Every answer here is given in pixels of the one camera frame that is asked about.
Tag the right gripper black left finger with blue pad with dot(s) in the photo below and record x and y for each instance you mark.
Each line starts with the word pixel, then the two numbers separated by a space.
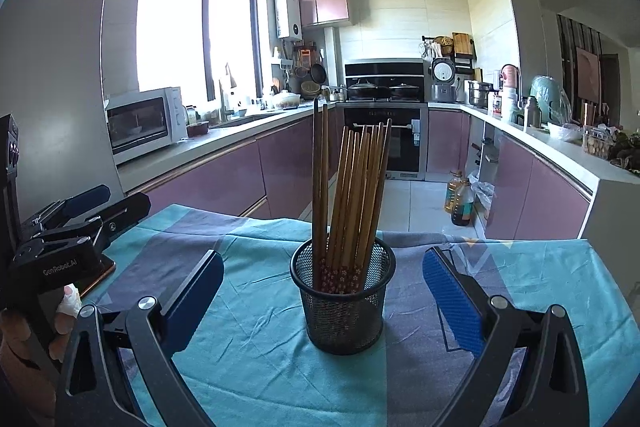
pixel 94 389

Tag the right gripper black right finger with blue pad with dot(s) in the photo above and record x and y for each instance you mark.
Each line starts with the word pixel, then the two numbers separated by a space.
pixel 551 388

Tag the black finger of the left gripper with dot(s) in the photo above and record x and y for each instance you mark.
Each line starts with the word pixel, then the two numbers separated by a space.
pixel 98 230
pixel 61 211

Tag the purple lower kitchen cabinets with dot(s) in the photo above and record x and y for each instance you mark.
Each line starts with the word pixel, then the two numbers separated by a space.
pixel 271 160

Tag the person's left hand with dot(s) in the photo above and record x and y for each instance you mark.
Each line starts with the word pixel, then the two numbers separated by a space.
pixel 23 359

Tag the white microwave oven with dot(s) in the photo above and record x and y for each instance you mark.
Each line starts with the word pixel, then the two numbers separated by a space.
pixel 140 122

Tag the teal and grey tablecloth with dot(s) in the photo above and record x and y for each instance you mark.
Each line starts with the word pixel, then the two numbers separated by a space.
pixel 251 363

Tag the cooking oil bottle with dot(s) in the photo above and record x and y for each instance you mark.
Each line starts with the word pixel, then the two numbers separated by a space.
pixel 459 201

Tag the wooden chopstick bundle in cup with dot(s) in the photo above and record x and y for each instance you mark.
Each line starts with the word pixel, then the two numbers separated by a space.
pixel 357 205

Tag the steel stock pot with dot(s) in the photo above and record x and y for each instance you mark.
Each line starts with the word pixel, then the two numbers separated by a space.
pixel 477 93

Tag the black range hood stove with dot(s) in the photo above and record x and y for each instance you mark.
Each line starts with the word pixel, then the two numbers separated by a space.
pixel 386 80

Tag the white rice cooker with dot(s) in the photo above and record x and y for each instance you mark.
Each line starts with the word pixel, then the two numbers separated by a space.
pixel 443 76

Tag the black wire mesh cup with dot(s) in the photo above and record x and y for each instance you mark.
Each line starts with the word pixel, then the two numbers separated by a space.
pixel 344 324

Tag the white wall water heater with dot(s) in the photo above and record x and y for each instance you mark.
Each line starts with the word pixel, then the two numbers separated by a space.
pixel 289 24

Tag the pink upper wall cabinet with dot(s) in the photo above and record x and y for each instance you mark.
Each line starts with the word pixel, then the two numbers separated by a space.
pixel 324 12

